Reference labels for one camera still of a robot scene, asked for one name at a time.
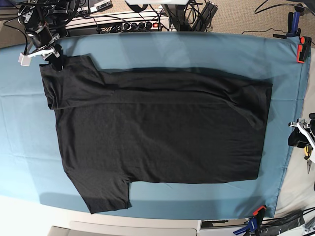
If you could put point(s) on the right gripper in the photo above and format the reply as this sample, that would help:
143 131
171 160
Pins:
45 44

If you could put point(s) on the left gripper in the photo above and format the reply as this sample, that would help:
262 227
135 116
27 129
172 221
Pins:
303 133

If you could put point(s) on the black T-shirt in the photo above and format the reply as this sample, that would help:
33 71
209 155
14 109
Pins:
153 126

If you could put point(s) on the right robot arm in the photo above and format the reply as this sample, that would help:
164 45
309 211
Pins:
32 16

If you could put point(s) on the yellow black pliers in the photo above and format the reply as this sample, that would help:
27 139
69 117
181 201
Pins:
308 151

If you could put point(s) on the orange black clamp top right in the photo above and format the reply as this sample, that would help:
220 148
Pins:
303 49

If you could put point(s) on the black plastic bag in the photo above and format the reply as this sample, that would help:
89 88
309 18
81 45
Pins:
278 226

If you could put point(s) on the orange blue clamp bottom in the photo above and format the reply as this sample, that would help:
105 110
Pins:
253 225

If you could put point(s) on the white power strip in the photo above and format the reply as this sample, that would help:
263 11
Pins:
138 23

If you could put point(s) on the blue clamp top right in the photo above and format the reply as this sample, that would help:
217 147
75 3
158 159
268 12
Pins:
293 22

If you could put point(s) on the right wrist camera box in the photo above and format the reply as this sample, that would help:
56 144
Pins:
24 60

